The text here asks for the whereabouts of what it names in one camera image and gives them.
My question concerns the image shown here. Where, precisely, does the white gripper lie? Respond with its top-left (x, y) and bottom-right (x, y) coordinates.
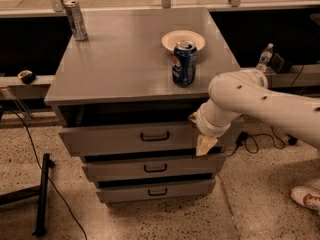
top-left (188, 110), bottom-right (231, 156)

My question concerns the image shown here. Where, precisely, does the grey top drawer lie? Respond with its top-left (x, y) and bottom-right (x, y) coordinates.
top-left (58, 117), bottom-right (245, 157)

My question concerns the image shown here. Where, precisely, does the grey drawer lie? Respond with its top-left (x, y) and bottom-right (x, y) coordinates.
top-left (58, 117), bottom-right (245, 157)
top-left (96, 179), bottom-right (215, 204)
top-left (82, 153), bottom-right (226, 182)

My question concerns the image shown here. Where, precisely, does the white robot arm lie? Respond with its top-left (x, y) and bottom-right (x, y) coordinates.
top-left (189, 69), bottom-right (320, 156)

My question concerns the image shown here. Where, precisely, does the grey middle drawer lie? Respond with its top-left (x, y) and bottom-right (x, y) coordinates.
top-left (82, 153), bottom-right (226, 182)

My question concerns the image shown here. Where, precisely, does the grey bottom drawer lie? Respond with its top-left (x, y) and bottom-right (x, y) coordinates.
top-left (96, 179), bottom-right (215, 204)

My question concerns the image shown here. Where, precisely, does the grey drawer cabinet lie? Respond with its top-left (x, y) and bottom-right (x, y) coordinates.
top-left (45, 8), bottom-right (240, 192)

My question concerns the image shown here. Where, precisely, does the blue pepsi can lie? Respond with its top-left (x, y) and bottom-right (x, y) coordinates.
top-left (172, 40), bottom-right (197, 87)

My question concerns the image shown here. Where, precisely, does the white paper bowl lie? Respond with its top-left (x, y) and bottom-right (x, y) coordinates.
top-left (161, 30), bottom-right (206, 52)

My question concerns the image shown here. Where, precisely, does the clear water bottle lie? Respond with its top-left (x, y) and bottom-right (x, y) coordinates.
top-left (256, 43), bottom-right (273, 73)

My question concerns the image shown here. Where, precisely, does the small black box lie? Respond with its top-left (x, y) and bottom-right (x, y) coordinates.
top-left (271, 53), bottom-right (292, 74)

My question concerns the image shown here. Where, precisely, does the white red sneaker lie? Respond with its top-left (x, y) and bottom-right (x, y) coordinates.
top-left (290, 186), bottom-right (320, 215)

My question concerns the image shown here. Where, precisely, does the silver tall can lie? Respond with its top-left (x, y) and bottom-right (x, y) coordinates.
top-left (64, 0), bottom-right (88, 41)

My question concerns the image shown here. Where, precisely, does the black metal stand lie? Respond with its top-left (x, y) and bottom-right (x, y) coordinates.
top-left (0, 152), bottom-right (56, 238)

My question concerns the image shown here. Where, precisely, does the black round tape measure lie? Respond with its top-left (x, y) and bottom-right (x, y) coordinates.
top-left (18, 70), bottom-right (36, 84)

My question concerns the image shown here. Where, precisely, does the black power adapter cable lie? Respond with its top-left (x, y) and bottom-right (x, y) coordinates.
top-left (227, 125), bottom-right (299, 157)

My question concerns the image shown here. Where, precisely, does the black floor cable left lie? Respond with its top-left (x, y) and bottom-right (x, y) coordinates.
top-left (0, 105), bottom-right (88, 240)

